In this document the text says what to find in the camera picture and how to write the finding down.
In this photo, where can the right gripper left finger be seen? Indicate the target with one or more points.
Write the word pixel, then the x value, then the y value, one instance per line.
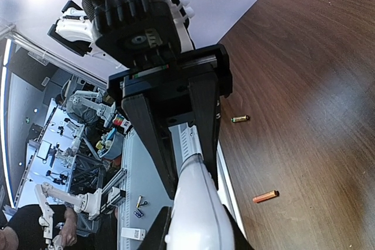
pixel 155 237

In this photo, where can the gold green battery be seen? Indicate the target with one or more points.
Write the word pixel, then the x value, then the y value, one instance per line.
pixel 242 118

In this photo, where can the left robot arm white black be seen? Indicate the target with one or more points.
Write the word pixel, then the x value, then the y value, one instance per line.
pixel 74 31

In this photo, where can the orange battery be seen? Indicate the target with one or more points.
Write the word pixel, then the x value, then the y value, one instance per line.
pixel 266 196

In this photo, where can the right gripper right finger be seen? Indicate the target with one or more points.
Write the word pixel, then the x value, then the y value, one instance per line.
pixel 240 242

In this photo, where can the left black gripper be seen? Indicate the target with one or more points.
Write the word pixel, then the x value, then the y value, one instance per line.
pixel 130 88

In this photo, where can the white remote control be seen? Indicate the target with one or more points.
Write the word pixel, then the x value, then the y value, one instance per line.
pixel 198 219

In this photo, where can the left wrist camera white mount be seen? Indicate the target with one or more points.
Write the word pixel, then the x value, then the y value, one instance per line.
pixel 140 34

